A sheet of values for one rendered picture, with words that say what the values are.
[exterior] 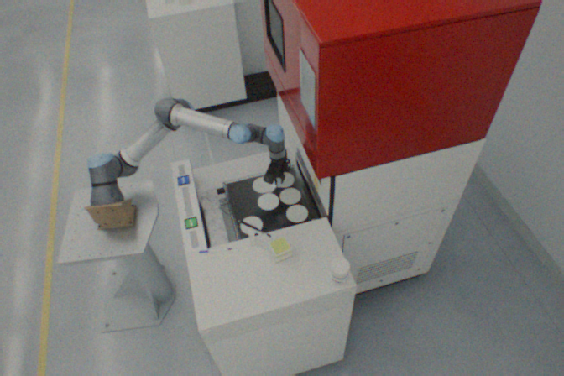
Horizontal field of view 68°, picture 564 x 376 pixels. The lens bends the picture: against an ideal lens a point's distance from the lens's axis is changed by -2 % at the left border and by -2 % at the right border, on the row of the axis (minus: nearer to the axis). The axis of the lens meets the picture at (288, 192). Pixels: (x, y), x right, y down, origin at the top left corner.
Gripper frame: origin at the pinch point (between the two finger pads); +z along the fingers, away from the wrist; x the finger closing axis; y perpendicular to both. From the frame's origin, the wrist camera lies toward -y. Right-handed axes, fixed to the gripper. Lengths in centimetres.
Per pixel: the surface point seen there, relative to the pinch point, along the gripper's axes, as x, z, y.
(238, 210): 7.9, 1.4, -20.4
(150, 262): 54, 46, -51
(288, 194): -6.7, 1.3, -0.6
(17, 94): 335, 91, 28
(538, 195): -117, 55, 115
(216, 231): 10.4, 3.3, -34.2
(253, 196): 6.5, 1.3, -10.3
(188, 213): 23.1, -4.3, -36.9
